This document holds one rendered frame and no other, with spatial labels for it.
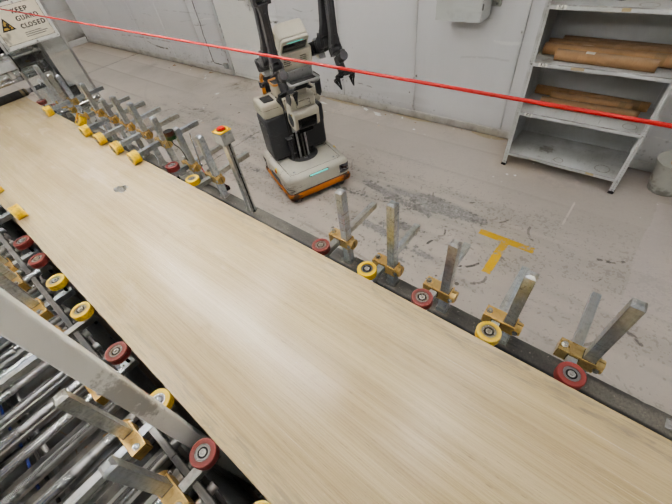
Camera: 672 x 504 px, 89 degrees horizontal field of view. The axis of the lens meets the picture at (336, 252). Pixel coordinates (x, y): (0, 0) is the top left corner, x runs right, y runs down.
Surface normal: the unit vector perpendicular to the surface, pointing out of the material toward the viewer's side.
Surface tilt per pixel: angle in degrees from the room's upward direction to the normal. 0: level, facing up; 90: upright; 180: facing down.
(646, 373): 0
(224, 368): 0
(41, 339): 90
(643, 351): 0
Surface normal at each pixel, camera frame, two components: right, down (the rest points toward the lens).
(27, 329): 0.77, 0.40
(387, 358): -0.11, -0.67
